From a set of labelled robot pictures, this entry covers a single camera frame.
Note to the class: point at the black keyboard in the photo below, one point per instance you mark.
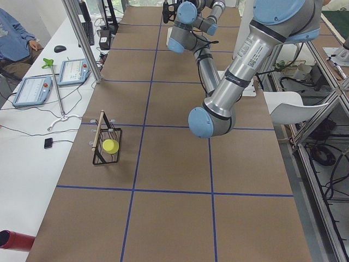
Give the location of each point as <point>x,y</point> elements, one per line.
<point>88,29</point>

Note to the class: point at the small black puck device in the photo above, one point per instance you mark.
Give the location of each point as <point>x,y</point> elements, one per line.
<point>48,142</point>

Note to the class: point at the far blue teach pendant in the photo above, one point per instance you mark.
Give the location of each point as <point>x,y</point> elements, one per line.
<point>73,72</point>

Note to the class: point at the black wire cup rack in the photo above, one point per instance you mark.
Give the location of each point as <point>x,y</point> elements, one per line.
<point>105,130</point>

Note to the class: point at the black computer mouse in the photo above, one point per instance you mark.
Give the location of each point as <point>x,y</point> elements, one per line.
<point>59,48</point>

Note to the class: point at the white chair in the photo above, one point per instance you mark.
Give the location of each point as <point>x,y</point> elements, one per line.
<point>288,108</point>

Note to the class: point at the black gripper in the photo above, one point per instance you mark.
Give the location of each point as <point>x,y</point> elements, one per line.
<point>165,13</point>

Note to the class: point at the near blue teach pendant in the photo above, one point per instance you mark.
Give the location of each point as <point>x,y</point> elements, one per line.
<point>33,91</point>

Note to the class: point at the small black box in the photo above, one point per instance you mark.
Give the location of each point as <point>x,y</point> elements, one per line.
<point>105,39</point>

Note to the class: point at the blue teach pendant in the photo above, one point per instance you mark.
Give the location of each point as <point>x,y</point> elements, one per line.
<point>33,91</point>
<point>73,72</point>

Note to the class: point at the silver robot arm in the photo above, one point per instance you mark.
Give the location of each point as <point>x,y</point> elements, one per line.
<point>186,17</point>
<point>274,23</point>

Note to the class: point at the aluminium frame post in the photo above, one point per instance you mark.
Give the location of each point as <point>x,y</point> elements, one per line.
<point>74,19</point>

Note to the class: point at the red cylinder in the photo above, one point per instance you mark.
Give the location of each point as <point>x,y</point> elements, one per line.
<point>16,241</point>

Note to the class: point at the yellow cup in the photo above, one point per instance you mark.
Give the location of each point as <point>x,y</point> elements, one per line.
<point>111,146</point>

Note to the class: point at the seated person blue shirt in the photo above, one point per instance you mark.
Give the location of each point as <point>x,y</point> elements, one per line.
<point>19,49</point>

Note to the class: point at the reacher grabber stick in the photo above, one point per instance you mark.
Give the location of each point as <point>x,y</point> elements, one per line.
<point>64,117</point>

